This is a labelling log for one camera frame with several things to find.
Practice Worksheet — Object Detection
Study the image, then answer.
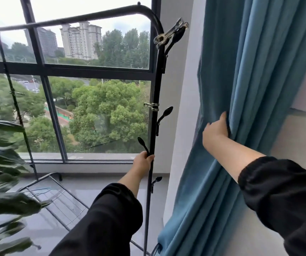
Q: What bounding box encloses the black metal clothes rack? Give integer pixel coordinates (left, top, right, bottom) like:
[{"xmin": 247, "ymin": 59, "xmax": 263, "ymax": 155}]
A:
[{"xmin": 0, "ymin": 2, "xmax": 186, "ymax": 256}]

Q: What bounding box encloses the green leafy plant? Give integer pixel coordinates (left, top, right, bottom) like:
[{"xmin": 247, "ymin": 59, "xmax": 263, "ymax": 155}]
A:
[{"xmin": 0, "ymin": 120, "xmax": 52, "ymax": 256}]

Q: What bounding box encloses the person's right hand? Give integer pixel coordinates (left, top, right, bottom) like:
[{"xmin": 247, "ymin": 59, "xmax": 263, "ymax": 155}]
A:
[{"xmin": 202, "ymin": 111, "xmax": 231, "ymax": 155}]

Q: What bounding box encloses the black window frame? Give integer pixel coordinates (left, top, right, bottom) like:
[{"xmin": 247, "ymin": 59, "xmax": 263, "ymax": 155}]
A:
[{"xmin": 0, "ymin": 0, "xmax": 161, "ymax": 164}]

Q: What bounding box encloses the person's left forearm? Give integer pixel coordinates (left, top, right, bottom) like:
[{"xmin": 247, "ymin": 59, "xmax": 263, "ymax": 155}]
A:
[{"xmin": 49, "ymin": 170, "xmax": 144, "ymax": 256}]

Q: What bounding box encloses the person's right forearm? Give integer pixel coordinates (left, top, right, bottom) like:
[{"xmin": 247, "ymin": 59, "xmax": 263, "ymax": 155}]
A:
[{"xmin": 205, "ymin": 136, "xmax": 306, "ymax": 256}]

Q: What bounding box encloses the person's left hand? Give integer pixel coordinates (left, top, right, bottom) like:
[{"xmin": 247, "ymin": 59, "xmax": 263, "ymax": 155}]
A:
[{"xmin": 132, "ymin": 151, "xmax": 155, "ymax": 179}]

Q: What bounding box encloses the large metal spring clamp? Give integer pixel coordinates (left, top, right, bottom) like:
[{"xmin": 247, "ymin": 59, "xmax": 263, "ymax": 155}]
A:
[{"xmin": 154, "ymin": 18, "xmax": 189, "ymax": 50}]

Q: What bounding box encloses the blue curtain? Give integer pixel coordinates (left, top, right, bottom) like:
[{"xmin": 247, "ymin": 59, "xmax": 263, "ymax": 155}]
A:
[{"xmin": 157, "ymin": 0, "xmax": 306, "ymax": 256}]

